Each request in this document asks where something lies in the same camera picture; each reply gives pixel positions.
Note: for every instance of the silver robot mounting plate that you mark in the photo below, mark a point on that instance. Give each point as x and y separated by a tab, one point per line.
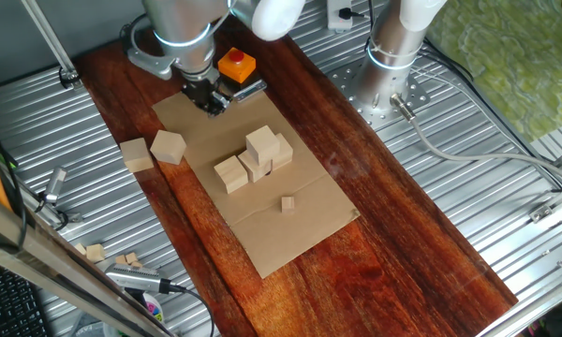
384	117

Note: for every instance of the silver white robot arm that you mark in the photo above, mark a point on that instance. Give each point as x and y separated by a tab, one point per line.
182	28

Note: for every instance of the large wooden cube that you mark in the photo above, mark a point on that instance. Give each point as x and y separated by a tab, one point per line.
136	155
255	171
168	146
285	152
262	144
231	174

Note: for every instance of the small wooden cube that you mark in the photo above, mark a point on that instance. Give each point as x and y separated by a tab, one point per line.
131	258
121	259
137	264

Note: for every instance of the aluminium stand pole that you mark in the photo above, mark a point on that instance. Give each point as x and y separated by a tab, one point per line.
52	42

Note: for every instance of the reddish wood grain board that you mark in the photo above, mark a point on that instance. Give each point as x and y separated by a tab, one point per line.
379	234

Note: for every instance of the metal camera stand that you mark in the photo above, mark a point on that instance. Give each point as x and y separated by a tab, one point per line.
72	217

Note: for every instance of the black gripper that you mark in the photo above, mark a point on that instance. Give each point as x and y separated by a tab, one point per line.
199	93

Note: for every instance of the metal frame bar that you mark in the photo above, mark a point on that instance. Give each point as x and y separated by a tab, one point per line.
51	267

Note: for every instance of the brown cardboard sheet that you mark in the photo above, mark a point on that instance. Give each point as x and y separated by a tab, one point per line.
271	234

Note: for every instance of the white power strip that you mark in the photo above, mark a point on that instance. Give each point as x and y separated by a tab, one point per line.
333	23

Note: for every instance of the orange emergency stop button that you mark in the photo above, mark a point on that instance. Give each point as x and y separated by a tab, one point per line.
236	64

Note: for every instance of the silver camera on stand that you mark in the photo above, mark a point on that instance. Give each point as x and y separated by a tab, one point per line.
56	182

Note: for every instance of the medium wooden cube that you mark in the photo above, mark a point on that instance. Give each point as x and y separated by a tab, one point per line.
287	204
80	248
95	253

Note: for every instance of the aluminium profile bar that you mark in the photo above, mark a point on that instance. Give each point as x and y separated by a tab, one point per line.
534	304
557	199

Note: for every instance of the black keyboard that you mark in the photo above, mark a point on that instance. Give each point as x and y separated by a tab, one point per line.
9	309

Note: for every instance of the black power plug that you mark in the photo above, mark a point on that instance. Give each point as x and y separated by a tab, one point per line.
349	13

